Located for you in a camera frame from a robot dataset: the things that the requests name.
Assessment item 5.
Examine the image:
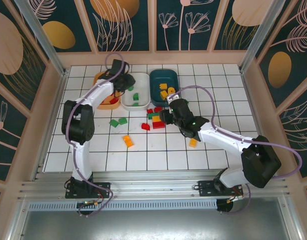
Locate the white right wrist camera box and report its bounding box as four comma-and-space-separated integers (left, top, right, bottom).
165, 94, 181, 104

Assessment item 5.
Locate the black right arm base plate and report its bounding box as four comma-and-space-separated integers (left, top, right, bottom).
197, 179, 244, 199

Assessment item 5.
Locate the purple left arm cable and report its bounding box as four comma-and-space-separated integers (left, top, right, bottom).
67, 52, 128, 218

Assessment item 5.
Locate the aluminium mounting rail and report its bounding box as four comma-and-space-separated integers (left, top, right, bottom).
17, 170, 292, 201

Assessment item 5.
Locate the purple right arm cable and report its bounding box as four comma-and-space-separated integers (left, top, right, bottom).
171, 85, 303, 216

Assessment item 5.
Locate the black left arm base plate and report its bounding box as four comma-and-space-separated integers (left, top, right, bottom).
65, 181, 112, 200

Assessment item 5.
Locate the white plastic container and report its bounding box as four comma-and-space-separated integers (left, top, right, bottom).
120, 72, 151, 112

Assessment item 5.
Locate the orange plastic container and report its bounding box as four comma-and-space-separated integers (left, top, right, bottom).
93, 71, 122, 110

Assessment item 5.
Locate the aluminium side rail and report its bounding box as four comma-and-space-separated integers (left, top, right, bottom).
238, 69, 278, 177
30, 71, 69, 182

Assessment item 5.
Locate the grey metal sheet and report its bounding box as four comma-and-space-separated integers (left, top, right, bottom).
8, 197, 304, 240

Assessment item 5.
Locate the teal plastic container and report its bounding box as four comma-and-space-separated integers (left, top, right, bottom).
148, 69, 181, 107

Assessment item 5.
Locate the white slotted cable duct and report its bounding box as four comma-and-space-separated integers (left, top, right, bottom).
27, 199, 219, 211

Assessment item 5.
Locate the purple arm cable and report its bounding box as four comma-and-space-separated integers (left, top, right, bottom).
171, 85, 303, 216
67, 52, 128, 218

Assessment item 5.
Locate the aluminium frame post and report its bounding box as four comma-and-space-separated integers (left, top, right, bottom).
239, 0, 287, 74
14, 0, 69, 77

